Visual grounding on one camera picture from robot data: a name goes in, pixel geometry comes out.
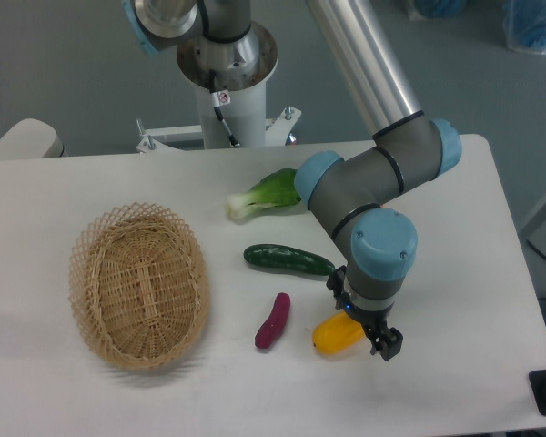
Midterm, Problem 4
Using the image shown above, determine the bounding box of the blue plastic bag right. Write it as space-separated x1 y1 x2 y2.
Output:
502 0 546 55

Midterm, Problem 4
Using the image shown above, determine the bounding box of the blue plastic bag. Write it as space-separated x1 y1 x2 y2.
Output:
502 0 546 55
406 0 455 20

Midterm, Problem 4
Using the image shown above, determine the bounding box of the purple sweet potato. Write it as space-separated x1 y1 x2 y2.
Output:
255 292 291 351

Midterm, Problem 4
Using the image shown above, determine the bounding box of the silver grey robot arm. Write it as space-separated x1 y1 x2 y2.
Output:
123 1 462 359

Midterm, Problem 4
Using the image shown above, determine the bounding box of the white chair back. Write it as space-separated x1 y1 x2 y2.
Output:
0 118 67 161

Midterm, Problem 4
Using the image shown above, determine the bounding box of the green cucumber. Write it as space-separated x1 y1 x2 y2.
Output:
243 244 335 276

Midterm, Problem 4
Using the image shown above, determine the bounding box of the woven wicker basket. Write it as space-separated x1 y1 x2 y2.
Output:
69 203 210 371

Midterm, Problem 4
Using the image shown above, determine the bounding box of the blue plastic bag left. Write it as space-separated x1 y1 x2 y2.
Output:
406 0 455 20

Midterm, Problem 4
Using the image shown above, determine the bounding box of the yellow bell pepper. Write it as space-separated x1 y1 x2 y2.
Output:
311 311 365 356

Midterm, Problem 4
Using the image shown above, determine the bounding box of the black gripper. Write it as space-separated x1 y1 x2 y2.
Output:
327 266 403 361

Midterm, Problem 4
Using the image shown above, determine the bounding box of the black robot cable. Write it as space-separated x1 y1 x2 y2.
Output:
207 69 241 149

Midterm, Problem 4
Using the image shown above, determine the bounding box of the green bok choy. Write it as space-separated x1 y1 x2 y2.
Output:
225 168 301 221

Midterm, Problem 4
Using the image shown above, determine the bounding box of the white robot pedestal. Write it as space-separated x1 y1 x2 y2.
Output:
136 22 302 153

